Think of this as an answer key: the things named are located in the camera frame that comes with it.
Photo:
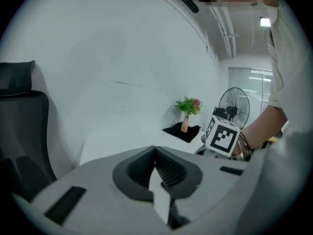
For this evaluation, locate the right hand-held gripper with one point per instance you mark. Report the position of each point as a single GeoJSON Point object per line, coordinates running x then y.
{"type": "Point", "coordinates": [222, 137]}

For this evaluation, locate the white ceiling pipes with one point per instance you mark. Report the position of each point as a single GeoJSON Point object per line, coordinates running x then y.
{"type": "Point", "coordinates": [226, 33]}

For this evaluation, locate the large black floor fan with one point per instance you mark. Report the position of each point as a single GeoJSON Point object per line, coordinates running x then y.
{"type": "Point", "coordinates": [240, 101]}

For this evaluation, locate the black cloth mat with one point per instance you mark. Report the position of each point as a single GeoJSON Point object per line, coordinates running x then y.
{"type": "Point", "coordinates": [185, 136]}

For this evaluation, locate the ceiling light panel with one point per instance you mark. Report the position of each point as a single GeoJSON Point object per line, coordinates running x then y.
{"type": "Point", "coordinates": [265, 22]}

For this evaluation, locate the person's cream shirt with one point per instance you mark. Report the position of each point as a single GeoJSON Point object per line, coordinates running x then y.
{"type": "Point", "coordinates": [291, 82]}

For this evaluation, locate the person's right forearm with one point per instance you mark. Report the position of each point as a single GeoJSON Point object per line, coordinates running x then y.
{"type": "Point", "coordinates": [266, 126]}

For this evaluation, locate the black mesh office chair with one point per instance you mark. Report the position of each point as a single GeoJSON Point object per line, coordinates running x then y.
{"type": "Point", "coordinates": [22, 131]}

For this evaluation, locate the black head-mounted camera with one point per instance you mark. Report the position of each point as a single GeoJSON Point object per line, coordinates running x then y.
{"type": "Point", "coordinates": [188, 0]}

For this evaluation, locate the pink ceramic vase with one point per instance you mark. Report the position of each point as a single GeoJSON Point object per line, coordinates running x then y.
{"type": "Point", "coordinates": [185, 125]}

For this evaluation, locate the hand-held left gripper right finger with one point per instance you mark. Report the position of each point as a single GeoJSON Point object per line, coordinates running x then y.
{"type": "Point", "coordinates": [215, 180]}

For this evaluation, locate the window with blinds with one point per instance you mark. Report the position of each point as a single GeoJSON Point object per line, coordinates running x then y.
{"type": "Point", "coordinates": [244, 78]}

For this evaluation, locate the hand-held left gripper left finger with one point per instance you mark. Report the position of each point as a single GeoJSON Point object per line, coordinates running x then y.
{"type": "Point", "coordinates": [97, 192]}

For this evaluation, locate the green artificial plant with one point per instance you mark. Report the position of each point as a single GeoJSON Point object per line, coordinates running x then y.
{"type": "Point", "coordinates": [187, 106]}

